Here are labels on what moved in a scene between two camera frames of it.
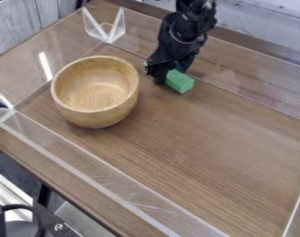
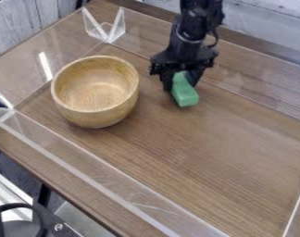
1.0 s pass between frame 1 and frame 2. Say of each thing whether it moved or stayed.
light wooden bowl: stayed
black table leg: stayed
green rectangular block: moved
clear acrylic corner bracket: stayed
